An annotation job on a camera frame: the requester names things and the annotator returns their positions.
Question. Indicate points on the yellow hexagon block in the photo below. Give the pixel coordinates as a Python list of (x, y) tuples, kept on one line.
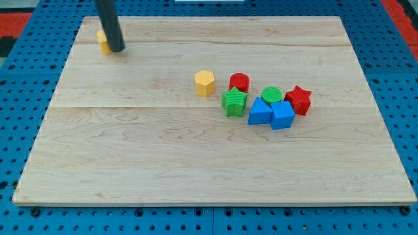
[(204, 83)]

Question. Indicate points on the yellow heart block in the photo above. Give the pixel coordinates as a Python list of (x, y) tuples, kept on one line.
[(103, 43)]

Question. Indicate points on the wooden board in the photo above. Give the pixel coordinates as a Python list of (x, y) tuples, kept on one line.
[(129, 130)]

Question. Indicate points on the green star block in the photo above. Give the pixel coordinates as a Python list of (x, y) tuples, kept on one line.
[(234, 102)]

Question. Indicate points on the red cylinder block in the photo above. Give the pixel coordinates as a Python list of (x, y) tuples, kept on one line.
[(240, 81)]

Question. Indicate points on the blue triangle block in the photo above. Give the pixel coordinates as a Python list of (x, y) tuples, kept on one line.
[(260, 113)]

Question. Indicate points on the green cylinder block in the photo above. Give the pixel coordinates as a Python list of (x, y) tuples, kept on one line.
[(271, 95)]

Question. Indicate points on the blue cube block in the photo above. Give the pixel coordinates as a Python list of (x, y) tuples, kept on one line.
[(282, 115)]

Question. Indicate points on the red star block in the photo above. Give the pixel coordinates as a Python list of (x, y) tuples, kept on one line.
[(299, 99)]

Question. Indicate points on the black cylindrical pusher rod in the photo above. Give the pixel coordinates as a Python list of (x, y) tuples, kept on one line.
[(109, 20)]

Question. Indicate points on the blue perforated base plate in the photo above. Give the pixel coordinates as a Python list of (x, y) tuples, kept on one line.
[(31, 71)]

